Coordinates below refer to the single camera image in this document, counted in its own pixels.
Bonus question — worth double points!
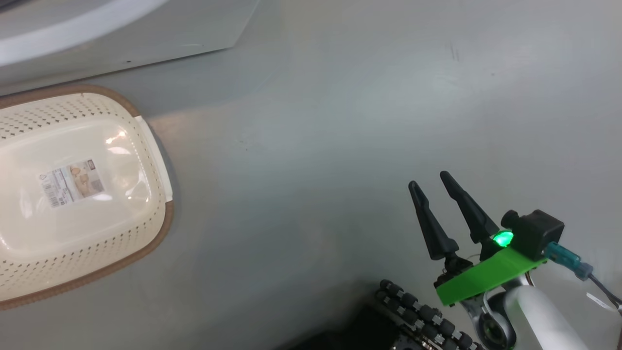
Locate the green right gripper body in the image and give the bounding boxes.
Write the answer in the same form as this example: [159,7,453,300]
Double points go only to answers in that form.
[434,241,547,307]

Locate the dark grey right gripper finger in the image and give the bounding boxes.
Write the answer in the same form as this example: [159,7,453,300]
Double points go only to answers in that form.
[408,181,460,261]
[440,171,501,244]

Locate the cream basket with brown rim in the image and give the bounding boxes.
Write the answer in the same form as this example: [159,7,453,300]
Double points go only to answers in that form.
[0,84,174,312]

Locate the white front-load washing machine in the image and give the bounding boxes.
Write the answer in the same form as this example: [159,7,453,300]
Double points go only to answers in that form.
[0,0,260,95]

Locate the paper product label in basket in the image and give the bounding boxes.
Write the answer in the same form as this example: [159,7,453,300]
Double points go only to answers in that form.
[39,159,106,209]

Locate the teal right camera cable plug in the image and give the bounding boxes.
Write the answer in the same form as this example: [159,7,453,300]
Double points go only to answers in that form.
[544,242,594,281]

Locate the thin black cable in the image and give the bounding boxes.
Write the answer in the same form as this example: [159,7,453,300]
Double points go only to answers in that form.
[588,272,622,312]

